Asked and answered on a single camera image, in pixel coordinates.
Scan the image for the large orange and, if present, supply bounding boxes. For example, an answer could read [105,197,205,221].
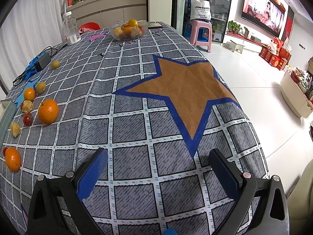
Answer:
[38,99,59,125]

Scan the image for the glass fruit bowl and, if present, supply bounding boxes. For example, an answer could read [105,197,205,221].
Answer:
[109,19,148,41]

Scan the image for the grey checkered star tablecloth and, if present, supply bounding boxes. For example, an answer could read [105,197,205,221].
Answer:
[1,25,268,234]

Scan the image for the yellow-green round fruit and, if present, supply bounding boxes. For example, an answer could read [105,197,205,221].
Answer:
[36,81,46,94]

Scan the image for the far yellow-green fruit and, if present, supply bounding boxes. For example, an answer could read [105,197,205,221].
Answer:
[51,60,60,70]

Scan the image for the white shopping bag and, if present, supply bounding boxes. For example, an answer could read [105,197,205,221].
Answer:
[190,0,211,21]

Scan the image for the husked physalis fruit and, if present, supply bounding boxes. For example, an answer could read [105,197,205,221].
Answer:
[21,100,33,114]

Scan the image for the red plastic chair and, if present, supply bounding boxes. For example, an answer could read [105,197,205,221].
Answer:
[79,22,101,31]

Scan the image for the white tray teal rim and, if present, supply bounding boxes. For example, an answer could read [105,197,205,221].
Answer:
[0,99,17,147]

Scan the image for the wall television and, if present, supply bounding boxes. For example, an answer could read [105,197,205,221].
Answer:
[241,0,285,37]

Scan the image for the pink plastic stool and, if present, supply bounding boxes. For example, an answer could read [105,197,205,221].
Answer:
[183,20,213,52]

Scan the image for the beige counter cabinet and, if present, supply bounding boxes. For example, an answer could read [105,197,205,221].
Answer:
[67,0,147,28]

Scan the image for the small orange tomato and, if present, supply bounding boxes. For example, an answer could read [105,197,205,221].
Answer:
[23,88,36,101]

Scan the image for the white low cabinet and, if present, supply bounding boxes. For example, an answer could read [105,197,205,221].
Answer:
[280,72,312,118]

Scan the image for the small potted plant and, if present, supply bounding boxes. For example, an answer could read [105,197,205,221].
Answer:
[228,20,242,34]

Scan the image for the red gift boxes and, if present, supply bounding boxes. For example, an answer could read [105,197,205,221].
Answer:
[259,37,292,71]

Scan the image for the black power adapter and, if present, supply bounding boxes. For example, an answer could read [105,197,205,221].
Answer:
[34,52,51,72]

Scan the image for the white curtain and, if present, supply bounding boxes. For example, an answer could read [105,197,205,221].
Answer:
[1,0,64,90]

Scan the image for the small mandarin orange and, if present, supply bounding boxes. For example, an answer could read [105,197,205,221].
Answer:
[5,147,21,172]

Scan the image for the physalis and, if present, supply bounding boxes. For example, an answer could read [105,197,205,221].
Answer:
[10,121,21,138]

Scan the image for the clear plastic bottle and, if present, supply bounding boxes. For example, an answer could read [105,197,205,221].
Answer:
[63,11,81,46]

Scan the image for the small white step stool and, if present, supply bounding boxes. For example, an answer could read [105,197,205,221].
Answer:
[228,40,244,54]

